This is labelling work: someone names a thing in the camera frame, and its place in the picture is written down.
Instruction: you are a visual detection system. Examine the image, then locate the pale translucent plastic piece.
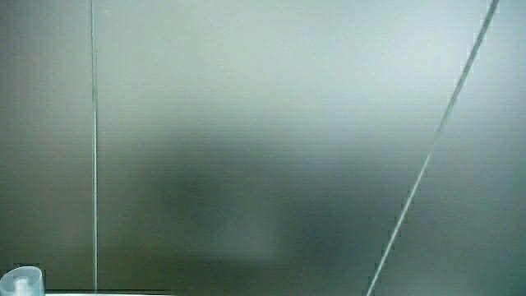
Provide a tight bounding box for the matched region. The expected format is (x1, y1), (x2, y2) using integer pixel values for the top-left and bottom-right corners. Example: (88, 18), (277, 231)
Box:
(0, 266), (46, 296)

